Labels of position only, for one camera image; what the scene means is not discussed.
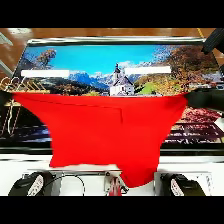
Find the red T-shirt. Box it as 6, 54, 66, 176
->
12, 92, 190, 189

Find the silver frame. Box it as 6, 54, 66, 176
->
0, 153, 224, 197

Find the black cable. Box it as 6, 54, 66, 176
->
49, 173, 86, 197

